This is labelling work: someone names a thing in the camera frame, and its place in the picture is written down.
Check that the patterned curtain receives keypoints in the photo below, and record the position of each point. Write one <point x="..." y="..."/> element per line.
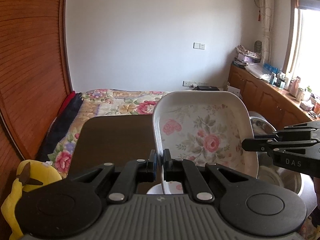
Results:
<point x="267" y="14"/>

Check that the yellow plush toy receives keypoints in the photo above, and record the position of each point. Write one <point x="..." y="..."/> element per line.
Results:
<point x="30" y="175"/>

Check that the wall power outlet strip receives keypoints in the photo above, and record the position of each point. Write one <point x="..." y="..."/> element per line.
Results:
<point x="193" y="83"/>

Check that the floral bedspread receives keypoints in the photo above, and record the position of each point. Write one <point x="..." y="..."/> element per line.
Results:
<point x="101" y="102"/>

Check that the wooden sideboard cabinet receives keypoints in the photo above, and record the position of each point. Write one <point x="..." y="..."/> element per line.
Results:
<point x="277" y="106"/>

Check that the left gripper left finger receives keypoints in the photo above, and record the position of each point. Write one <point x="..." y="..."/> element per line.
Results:
<point x="134" y="172"/>

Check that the large steel bowl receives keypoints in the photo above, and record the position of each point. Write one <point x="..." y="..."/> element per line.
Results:
<point x="271" y="171"/>

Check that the stack of boxes and papers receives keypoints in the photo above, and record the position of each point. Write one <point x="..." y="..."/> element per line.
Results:
<point x="245" y="57"/>

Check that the wall light switch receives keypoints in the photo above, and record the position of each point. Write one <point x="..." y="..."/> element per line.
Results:
<point x="200" y="46"/>

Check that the red and navy clothes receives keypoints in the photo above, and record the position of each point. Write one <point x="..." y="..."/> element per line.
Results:
<point x="60" y="126"/>

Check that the floral plate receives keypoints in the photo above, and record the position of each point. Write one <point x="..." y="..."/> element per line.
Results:
<point x="205" y="127"/>

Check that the bottles on sideboard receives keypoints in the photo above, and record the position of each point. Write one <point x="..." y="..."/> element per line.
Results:
<point x="294" y="91"/>

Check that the wooden louvered wardrobe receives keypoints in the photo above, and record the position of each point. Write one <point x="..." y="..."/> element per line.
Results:
<point x="34" y="77"/>

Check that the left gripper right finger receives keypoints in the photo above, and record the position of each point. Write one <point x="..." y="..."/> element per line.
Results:
<point x="187" y="173"/>

